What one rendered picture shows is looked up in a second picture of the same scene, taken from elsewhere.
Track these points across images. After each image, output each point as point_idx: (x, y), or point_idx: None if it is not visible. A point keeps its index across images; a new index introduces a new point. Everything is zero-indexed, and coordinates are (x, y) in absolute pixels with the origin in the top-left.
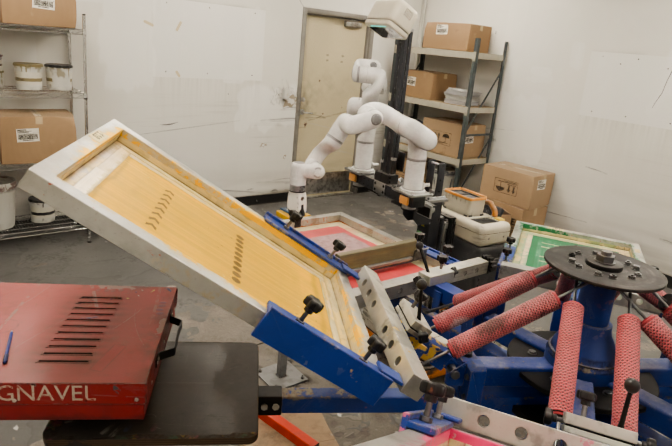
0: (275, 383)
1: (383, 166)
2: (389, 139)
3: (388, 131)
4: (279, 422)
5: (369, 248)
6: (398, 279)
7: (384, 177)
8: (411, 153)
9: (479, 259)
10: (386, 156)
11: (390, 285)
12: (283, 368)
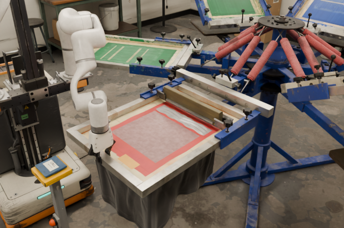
0: None
1: (28, 74)
2: (28, 46)
3: (23, 39)
4: None
5: (198, 100)
6: (235, 94)
7: (42, 82)
8: None
9: (180, 70)
10: (29, 64)
11: (246, 96)
12: None
